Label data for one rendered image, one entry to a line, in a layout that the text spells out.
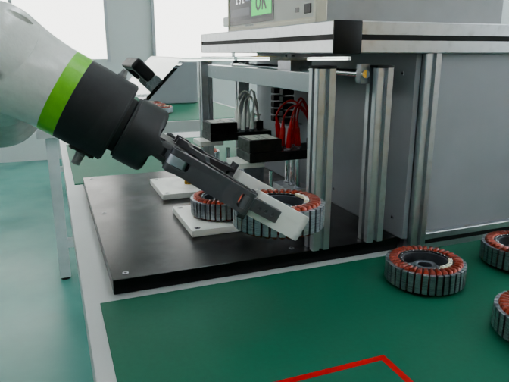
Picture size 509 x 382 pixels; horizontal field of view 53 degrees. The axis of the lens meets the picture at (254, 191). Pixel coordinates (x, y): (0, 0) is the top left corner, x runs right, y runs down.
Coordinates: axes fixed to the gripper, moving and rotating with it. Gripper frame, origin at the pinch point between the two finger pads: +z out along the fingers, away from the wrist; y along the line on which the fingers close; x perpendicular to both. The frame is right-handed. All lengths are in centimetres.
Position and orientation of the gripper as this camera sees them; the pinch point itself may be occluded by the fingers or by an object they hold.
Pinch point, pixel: (275, 208)
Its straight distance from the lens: 62.8
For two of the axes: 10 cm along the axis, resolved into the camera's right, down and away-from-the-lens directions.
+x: 5.0, -8.6, -1.0
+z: 8.4, 4.6, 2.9
